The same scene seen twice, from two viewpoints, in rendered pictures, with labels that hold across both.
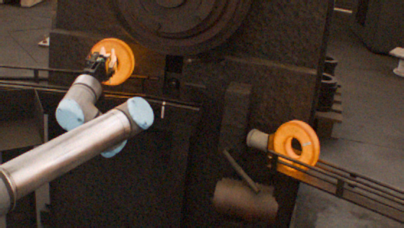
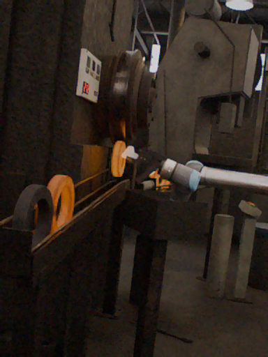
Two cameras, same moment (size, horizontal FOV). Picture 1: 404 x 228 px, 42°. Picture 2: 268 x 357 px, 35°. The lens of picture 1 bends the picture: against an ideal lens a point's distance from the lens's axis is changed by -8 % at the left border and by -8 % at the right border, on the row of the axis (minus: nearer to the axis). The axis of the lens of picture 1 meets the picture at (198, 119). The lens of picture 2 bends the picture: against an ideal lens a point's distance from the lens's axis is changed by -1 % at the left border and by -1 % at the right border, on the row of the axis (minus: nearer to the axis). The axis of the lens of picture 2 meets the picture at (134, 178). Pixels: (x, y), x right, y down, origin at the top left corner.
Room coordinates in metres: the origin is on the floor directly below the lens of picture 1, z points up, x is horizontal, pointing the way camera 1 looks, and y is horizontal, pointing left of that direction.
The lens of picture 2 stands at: (1.68, 2.24, 0.89)
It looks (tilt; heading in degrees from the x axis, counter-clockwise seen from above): 4 degrees down; 270
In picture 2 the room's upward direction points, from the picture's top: 6 degrees clockwise
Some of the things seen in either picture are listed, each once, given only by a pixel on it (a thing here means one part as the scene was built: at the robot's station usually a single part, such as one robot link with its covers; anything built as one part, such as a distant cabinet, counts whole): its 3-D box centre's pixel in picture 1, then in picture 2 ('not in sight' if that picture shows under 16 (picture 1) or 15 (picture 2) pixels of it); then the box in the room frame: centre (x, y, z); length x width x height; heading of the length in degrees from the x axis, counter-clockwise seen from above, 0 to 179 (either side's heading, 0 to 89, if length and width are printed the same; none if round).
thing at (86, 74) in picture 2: not in sight; (89, 77); (1.90, 0.43, 1.15); 0.26 x 0.02 x 0.18; 81
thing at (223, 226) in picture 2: not in sight; (219, 256); (1.08, -0.43, 0.26); 0.12 x 0.12 x 0.52
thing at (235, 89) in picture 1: (235, 120); (124, 183); (1.72, -0.12, 0.68); 0.11 x 0.08 x 0.24; 171
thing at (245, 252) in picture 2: not in sight; (245, 250); (0.92, -0.45, 0.31); 0.24 x 0.16 x 0.62; 81
